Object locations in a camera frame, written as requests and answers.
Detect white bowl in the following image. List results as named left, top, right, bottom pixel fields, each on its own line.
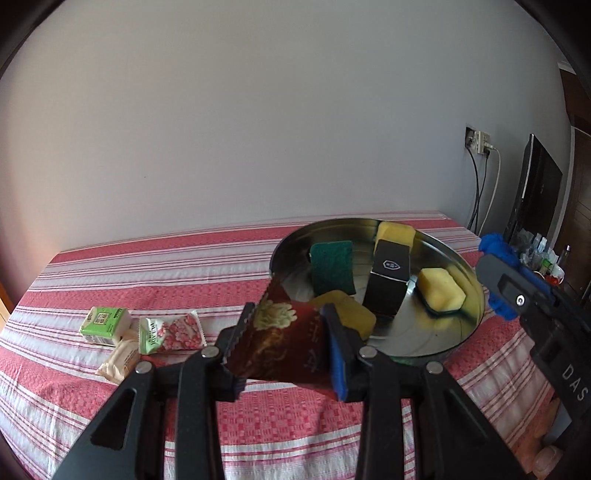
left=538, top=263, right=566, bottom=284

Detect red striped desktop tablecloth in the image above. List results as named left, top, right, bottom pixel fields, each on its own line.
left=0, top=211, right=564, bottom=480

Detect green and pink snack packet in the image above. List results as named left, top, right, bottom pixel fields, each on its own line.
left=137, top=310, right=205, bottom=356

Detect white wall outlet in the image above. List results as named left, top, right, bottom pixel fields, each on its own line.
left=464, top=126, right=492, bottom=155

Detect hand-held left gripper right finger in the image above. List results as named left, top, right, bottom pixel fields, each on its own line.
left=321, top=302, right=529, bottom=480

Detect yellow sponge wedge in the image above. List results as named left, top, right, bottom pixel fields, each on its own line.
left=375, top=222, right=415, bottom=257

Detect round metal cookie tin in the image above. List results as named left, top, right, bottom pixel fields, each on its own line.
left=269, top=218, right=486, bottom=367

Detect cluttered small bottles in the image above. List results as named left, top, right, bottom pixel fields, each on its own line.
left=517, top=228, right=573, bottom=273

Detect beige snack packet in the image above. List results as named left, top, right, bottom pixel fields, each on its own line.
left=95, top=338, right=141, bottom=384

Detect large yellow sponge block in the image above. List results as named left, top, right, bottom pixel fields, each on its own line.
left=308, top=291, right=377, bottom=344

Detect black cardboard box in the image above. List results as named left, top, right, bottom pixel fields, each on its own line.
left=362, top=240, right=411, bottom=319

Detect person's right hand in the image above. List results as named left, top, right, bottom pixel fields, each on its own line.
left=512, top=399, right=573, bottom=480

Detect white power cable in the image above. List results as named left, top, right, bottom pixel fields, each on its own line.
left=480, top=147, right=502, bottom=236

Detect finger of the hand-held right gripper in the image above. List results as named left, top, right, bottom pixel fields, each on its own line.
left=475, top=253, right=561, bottom=319

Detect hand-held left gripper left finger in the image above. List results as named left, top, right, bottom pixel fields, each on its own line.
left=53, top=302, right=254, bottom=480

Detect blue scrunchie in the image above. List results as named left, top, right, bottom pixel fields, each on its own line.
left=479, top=232, right=555, bottom=321

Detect black power cable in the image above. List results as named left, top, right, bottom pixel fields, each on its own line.
left=478, top=152, right=491, bottom=232
left=466, top=148, right=482, bottom=232

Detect black flat screen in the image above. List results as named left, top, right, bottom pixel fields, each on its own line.
left=505, top=134, right=564, bottom=252

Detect green-backed yellow scouring sponge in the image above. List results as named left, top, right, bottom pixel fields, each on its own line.
left=309, top=240, right=357, bottom=298

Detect dark wooden cabinet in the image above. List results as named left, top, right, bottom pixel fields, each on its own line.
left=551, top=60, right=591, bottom=301

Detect bright red snack packet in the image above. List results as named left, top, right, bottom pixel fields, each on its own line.
left=223, top=276, right=342, bottom=400

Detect green tissue pack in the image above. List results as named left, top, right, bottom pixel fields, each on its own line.
left=79, top=307, right=132, bottom=348

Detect small green-backed yellow sponge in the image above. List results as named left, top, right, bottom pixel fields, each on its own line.
left=417, top=268, right=466, bottom=315

